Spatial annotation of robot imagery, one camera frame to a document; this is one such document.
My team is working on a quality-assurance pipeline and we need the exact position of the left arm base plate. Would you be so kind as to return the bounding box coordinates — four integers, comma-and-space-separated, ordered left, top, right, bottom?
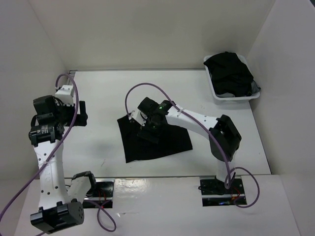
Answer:
83, 178, 114, 209

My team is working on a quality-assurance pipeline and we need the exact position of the grey cloth in basket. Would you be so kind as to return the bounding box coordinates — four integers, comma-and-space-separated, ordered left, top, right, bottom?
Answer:
247, 80, 261, 96

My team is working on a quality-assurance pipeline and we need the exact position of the black skirt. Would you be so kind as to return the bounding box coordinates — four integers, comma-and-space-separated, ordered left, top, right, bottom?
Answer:
117, 116, 193, 163

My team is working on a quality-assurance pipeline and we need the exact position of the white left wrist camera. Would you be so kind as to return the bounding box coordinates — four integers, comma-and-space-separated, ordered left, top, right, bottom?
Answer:
55, 85, 74, 106

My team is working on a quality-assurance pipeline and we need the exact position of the pile of black skirts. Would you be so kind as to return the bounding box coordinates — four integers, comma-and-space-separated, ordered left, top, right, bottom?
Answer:
204, 52, 253, 97

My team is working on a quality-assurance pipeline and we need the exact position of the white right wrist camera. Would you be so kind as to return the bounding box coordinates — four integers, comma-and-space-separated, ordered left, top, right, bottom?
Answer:
129, 110, 147, 126

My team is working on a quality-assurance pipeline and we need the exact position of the white perforated plastic basket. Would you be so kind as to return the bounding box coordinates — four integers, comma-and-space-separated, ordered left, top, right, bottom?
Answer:
204, 54, 260, 102

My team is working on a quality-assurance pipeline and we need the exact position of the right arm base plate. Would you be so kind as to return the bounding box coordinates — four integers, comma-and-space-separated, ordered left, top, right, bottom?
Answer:
198, 177, 247, 207

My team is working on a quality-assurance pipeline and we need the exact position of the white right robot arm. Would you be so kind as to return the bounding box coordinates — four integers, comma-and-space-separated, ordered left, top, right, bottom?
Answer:
130, 97, 242, 193

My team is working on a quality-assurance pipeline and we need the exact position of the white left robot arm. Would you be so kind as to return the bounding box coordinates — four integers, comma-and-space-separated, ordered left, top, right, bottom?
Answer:
29, 95, 98, 235

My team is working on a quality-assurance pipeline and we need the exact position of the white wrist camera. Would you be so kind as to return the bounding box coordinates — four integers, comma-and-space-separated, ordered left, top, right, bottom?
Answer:
55, 85, 74, 106
129, 110, 147, 126

